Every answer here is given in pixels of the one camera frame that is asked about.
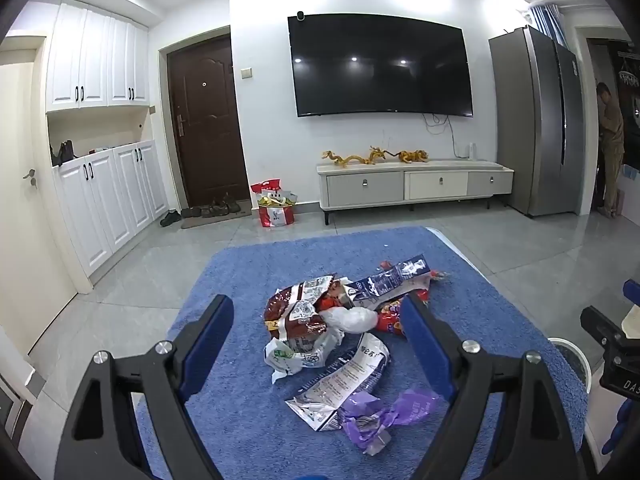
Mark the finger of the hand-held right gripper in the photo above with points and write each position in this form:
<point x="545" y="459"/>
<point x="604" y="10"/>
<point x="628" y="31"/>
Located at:
<point x="631" y="294"/>

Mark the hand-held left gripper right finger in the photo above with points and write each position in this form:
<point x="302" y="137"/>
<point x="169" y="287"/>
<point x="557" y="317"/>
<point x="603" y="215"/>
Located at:
<point x="425" y="352"/>

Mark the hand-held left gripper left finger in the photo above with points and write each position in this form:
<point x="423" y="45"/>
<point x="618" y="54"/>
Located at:
<point x="210" y="342"/>

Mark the white round trash can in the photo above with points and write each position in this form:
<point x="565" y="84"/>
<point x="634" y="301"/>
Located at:
<point x="575" y="360"/>

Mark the red snack wrapper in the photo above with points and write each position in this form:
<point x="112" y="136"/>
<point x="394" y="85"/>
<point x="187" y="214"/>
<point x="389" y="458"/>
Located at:
<point x="390" y="323"/>

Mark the person's right hand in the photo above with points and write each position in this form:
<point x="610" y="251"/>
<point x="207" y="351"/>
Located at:
<point x="625" y="425"/>

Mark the purple candy wrapper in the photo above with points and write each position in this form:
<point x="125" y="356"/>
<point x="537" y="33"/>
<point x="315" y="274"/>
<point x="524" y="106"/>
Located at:
<point x="365" y="425"/>
<point x="415" y="405"/>

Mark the blue towel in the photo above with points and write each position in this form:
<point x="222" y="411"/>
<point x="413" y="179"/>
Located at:
<point x="250" y="285"/>

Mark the white and green plastic bag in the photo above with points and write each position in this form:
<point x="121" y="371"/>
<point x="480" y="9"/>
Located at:
<point x="285" y="358"/>

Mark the red stick wrapper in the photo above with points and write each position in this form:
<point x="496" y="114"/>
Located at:
<point x="438" y="276"/>

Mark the dark blue snack wrapper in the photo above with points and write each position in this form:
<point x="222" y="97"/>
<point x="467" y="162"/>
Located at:
<point x="395" y="280"/>

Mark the long silver blue wrapper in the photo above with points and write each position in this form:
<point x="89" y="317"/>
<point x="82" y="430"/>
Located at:
<point x="345" y="375"/>

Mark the brown snack packet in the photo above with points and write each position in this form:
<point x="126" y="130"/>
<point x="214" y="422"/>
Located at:
<point x="290" y="312"/>

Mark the small orange red wrapper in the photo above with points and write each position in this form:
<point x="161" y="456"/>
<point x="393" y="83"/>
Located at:
<point x="336" y="304"/>

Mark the light blue box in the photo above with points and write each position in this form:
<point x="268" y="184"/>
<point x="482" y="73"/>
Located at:
<point x="630" y="172"/>

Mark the brown doormat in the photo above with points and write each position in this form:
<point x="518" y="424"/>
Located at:
<point x="235" y="219"/>

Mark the dark single shoe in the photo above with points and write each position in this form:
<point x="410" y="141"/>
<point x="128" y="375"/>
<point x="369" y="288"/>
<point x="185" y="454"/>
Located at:
<point x="170" y="218"/>

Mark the pile of brown shoes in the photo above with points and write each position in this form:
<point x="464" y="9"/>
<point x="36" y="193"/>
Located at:
<point x="215" y="208"/>

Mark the red gift bag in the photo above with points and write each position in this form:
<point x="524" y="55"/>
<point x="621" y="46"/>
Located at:
<point x="276" y="215"/>

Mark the red and white paper bag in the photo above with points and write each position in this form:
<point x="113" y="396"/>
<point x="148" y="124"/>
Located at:
<point x="262" y="191"/>

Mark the white lower shoe cabinet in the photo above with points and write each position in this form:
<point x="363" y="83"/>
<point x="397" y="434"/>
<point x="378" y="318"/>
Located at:
<point x="115" y="200"/>

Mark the white grey television console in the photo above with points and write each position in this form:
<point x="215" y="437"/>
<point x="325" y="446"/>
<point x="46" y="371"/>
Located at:
<point x="365" y="187"/>

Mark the grey double-door refrigerator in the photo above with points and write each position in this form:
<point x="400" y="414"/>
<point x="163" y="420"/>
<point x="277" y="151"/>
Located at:
<point x="535" y="125"/>

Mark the golden tiger figurine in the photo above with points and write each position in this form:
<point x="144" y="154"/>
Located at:
<point x="414" y="156"/>

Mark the white bottle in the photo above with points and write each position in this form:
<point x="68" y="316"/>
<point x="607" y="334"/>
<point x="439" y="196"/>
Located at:
<point x="472" y="151"/>

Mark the cream interior door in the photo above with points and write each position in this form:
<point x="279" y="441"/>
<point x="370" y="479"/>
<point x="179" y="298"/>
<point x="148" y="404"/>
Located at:
<point x="30" y="240"/>

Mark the golden dragon figurine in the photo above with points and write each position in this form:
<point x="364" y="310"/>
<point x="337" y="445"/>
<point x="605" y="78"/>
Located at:
<point x="350" y="158"/>

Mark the dark brown entrance door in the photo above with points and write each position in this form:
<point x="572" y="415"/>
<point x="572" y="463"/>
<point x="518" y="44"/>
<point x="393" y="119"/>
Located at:
<point x="205" y="125"/>

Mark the blue striped curtain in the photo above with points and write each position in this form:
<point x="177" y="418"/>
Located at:
<point x="549" y="22"/>

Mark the beige wall switch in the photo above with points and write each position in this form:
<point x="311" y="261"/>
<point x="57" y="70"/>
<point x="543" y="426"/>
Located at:
<point x="245" y="73"/>

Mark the wall-mounted black television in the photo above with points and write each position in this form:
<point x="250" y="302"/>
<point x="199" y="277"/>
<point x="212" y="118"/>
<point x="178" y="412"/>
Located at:
<point x="380" y="65"/>

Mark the white upper wall cabinet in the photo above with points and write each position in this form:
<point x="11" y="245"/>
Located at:
<point x="95" y="55"/>

